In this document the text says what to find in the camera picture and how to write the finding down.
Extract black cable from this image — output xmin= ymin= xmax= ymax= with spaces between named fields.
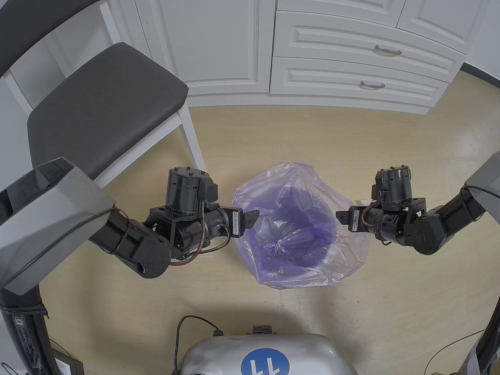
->
xmin=173 ymin=315 xmax=224 ymax=375
xmin=425 ymin=330 xmax=485 ymax=375

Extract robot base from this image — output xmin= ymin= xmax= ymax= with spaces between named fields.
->
xmin=180 ymin=325 xmax=358 ymax=375

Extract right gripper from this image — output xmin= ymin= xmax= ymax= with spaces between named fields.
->
xmin=336 ymin=205 xmax=386 ymax=238

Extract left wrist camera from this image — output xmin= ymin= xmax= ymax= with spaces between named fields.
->
xmin=199 ymin=181 xmax=219 ymax=212

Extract white chair grey cushions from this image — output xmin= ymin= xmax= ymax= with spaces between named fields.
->
xmin=0 ymin=0 xmax=208 ymax=190

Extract purple plastic bag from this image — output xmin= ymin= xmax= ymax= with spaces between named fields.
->
xmin=230 ymin=162 xmax=372 ymax=290

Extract white wardrobe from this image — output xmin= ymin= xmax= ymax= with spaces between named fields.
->
xmin=107 ymin=0 xmax=493 ymax=116

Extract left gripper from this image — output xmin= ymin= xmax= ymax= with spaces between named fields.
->
xmin=203 ymin=206 xmax=261 ymax=242

